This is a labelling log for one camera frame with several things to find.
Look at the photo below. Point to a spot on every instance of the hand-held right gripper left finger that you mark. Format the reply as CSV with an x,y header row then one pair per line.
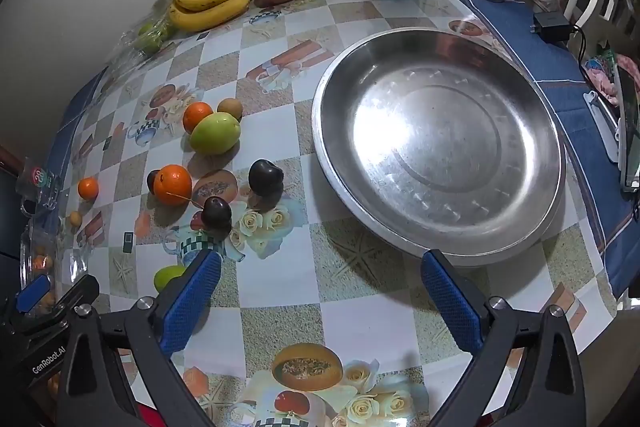
x,y
192,302

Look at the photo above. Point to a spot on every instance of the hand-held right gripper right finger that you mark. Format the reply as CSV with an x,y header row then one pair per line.
x,y
450,307

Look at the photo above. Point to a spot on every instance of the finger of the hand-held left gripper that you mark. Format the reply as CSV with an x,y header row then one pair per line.
x,y
77,289
32,294

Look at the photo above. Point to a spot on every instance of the round green fruit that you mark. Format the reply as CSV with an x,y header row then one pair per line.
x,y
167,278

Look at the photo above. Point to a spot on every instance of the small brown round fruit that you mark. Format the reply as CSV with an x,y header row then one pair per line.
x,y
75,219

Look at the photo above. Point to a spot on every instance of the dark plum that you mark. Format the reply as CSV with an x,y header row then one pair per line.
x,y
216,212
265,177

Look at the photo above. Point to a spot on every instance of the small orange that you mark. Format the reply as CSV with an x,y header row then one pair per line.
x,y
88,188

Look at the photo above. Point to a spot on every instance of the large orange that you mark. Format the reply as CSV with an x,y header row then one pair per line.
x,y
172,184

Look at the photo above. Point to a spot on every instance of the large stainless steel plate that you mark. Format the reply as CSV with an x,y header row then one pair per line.
x,y
440,147

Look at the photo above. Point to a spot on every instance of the large oval green fruit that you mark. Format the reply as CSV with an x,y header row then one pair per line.
x,y
215,134

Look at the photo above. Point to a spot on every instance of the medium orange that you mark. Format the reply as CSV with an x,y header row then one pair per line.
x,y
196,116

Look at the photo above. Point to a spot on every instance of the large tan round fruit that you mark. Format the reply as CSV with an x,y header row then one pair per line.
x,y
231,107

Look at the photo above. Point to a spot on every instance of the orange tangerine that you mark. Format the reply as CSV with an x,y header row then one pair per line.
x,y
43,263

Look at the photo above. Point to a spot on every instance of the clear plastic container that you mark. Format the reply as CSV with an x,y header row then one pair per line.
x,y
30,237

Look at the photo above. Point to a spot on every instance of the dark grey panel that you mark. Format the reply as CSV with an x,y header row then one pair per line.
x,y
7,217

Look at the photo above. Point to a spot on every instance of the printed checkered tablecloth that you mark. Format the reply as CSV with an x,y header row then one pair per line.
x,y
280,287

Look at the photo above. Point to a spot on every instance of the glass mug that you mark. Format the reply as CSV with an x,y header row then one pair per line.
x,y
42,184

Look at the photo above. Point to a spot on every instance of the small red fruit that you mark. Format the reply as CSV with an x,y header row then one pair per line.
x,y
151,182

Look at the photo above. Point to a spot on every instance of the white phone stand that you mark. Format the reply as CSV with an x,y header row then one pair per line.
x,y
605,132

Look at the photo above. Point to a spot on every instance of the clear plastic bag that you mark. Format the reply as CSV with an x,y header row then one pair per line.
x,y
127,52

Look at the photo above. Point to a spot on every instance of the black smartphone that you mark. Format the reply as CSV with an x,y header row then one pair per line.
x,y
631,132

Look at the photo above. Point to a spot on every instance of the tiny green fruit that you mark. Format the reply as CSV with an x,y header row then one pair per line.
x,y
146,29
152,43

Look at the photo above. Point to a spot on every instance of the pink floral cloth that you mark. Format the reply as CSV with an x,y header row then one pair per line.
x,y
602,77

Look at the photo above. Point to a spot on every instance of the black charger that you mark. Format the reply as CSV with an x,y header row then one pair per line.
x,y
552,27

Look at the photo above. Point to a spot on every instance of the brown wooden frame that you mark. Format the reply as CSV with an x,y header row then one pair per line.
x,y
10,158

